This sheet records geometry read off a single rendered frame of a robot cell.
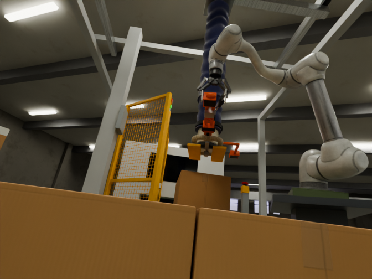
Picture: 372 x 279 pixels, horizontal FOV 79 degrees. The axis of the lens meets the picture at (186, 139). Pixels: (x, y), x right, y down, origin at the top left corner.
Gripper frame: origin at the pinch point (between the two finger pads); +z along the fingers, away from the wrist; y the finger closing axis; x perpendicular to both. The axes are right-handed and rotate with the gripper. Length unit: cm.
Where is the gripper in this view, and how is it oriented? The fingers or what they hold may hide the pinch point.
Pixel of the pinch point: (213, 100)
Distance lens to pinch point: 133.1
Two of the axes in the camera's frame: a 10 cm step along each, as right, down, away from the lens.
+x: -0.6, -3.9, -9.2
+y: -9.9, -0.8, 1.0
